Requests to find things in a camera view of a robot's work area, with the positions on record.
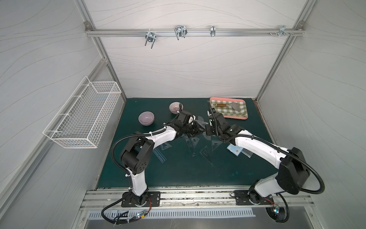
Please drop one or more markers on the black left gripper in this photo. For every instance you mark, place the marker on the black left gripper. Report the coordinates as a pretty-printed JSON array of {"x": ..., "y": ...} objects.
[{"x": 193, "y": 128}]

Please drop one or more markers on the clear ruler set pouch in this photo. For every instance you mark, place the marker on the clear ruler set pouch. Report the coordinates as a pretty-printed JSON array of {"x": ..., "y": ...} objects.
[{"x": 247, "y": 152}]

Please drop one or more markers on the clear blue straight ruler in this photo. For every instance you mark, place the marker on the clear blue straight ruler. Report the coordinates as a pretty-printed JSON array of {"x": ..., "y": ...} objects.
[{"x": 159, "y": 155}]

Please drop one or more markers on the white wire basket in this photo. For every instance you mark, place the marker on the white wire basket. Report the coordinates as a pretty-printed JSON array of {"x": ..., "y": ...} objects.
[{"x": 82, "y": 120}]

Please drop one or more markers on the plain lilac bowl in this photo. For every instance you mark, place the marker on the plain lilac bowl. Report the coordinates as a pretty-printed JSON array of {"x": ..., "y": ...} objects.
[{"x": 146, "y": 118}]

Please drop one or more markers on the metal u-bolt clamp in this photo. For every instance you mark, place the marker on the metal u-bolt clamp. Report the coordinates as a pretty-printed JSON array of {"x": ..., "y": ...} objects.
[
  {"x": 150, "y": 37},
  {"x": 212, "y": 31},
  {"x": 180, "y": 31}
]

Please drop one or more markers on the large clear triangle ruler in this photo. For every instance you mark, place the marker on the large clear triangle ruler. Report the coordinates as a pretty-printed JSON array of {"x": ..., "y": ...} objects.
[{"x": 165, "y": 146}]

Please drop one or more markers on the pink plastic tray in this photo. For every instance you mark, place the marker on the pink plastic tray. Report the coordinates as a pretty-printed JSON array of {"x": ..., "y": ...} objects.
[{"x": 228, "y": 108}]

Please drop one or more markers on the green white checkered cloth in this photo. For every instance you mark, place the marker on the green white checkered cloth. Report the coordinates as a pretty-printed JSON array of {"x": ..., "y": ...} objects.
[{"x": 228, "y": 108}]

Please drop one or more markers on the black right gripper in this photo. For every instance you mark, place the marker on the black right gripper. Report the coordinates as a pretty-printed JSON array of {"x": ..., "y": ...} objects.
[{"x": 212, "y": 127}]

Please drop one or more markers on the purple striped bowl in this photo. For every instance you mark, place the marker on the purple striped bowl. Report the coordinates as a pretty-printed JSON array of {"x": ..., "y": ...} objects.
[{"x": 176, "y": 107}]

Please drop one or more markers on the blue printed ruler set card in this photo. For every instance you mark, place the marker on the blue printed ruler set card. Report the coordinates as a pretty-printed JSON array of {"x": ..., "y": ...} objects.
[{"x": 236, "y": 150}]

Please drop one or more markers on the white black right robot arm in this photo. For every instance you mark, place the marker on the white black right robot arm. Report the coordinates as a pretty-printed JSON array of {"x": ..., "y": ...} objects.
[{"x": 293, "y": 175}]

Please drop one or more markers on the wooden handled metal scraper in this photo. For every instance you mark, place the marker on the wooden handled metal scraper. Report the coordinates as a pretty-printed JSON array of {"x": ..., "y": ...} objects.
[{"x": 235, "y": 106}]

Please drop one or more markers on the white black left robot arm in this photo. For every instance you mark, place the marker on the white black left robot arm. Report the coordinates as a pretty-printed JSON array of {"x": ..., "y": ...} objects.
[{"x": 132, "y": 154}]

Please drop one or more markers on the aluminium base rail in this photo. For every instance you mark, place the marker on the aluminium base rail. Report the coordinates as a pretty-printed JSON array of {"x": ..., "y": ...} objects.
[{"x": 170, "y": 197}]

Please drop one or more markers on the metal bracket clamp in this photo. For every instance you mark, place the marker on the metal bracket clamp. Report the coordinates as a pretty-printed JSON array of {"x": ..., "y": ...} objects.
[{"x": 281, "y": 32}]

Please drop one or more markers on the aluminium overhead rail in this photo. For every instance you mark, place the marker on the aluminium overhead rail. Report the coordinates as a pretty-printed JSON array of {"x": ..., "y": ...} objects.
[{"x": 205, "y": 32}]

